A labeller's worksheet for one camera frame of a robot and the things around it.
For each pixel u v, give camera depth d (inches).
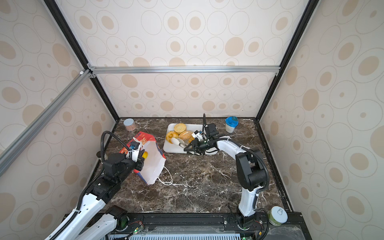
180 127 42.7
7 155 20.0
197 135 33.6
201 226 28.7
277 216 28.2
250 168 19.6
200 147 31.1
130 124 43.0
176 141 36.0
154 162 34.9
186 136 40.5
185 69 36.1
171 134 40.4
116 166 20.6
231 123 41.5
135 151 24.6
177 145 34.5
